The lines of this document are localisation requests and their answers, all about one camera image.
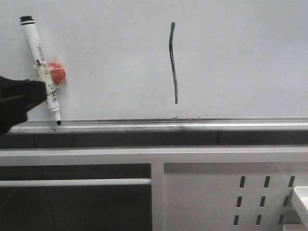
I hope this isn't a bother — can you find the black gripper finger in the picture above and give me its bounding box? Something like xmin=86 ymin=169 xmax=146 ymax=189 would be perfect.
xmin=0 ymin=77 xmax=47 ymax=135

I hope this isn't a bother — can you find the red ball taped to marker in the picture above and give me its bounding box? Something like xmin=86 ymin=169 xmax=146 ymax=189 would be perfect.
xmin=47 ymin=57 xmax=67 ymax=87

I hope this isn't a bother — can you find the white black whiteboard marker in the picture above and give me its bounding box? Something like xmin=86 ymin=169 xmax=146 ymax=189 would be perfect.
xmin=20 ymin=15 xmax=62 ymax=125

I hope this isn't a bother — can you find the white whiteboard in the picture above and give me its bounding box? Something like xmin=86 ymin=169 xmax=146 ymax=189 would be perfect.
xmin=0 ymin=0 xmax=308 ymax=120

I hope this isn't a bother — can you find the aluminium whiteboard marker tray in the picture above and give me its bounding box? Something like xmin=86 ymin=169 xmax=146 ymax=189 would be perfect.
xmin=9 ymin=118 xmax=308 ymax=134

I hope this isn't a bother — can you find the white pegboard panel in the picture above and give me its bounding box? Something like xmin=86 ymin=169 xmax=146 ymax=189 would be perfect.
xmin=163 ymin=162 xmax=308 ymax=231

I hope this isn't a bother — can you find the white metal frame stand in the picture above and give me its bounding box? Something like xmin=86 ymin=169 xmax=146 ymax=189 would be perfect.
xmin=0 ymin=146 xmax=308 ymax=231

